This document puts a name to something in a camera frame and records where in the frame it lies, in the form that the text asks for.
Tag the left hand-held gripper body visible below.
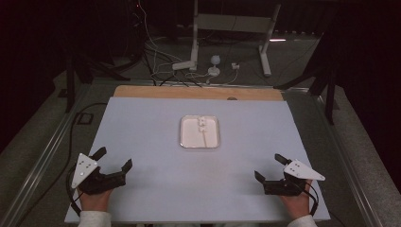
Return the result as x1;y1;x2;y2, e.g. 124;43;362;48
71;152;128;196

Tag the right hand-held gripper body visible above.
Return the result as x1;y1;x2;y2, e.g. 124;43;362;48
262;158;326;197

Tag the white square tray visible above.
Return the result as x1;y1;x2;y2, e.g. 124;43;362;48
180;114;221;149

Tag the person's right hand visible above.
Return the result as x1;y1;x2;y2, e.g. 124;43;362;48
279;179;314;220

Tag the person's left hand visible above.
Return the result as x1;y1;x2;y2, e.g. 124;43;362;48
78;188;114;213

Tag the black floor socket plate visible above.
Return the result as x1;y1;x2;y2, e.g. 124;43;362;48
77;112;95;125

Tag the pale blue table mat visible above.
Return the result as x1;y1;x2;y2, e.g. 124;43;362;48
64;96;331;225

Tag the black stand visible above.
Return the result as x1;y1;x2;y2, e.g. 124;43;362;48
273;31;338;126
63;51;131;114

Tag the white power strip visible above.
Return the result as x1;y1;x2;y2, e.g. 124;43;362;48
171;60;197;71

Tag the small white round lamp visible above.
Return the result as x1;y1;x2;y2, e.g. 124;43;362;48
207;55;222;78

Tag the white metal stand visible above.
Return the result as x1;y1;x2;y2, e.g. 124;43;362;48
189;0;282;78

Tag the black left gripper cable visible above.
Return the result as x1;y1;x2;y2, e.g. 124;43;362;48
65;168;83;217

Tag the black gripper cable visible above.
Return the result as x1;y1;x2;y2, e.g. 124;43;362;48
303;182;320;218
65;168;83;217

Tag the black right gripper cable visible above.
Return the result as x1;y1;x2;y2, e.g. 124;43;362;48
303;182;320;218

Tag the black floor cable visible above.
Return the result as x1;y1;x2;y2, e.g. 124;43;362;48
17;102;108;227

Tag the metal floor rail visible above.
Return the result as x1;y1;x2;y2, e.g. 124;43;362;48
310;89;384;227
0;82;96;227

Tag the bundle of black cables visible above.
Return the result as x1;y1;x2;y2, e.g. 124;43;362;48
141;46;204;88

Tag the white cable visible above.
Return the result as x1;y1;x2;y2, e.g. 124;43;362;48
137;0;183;83

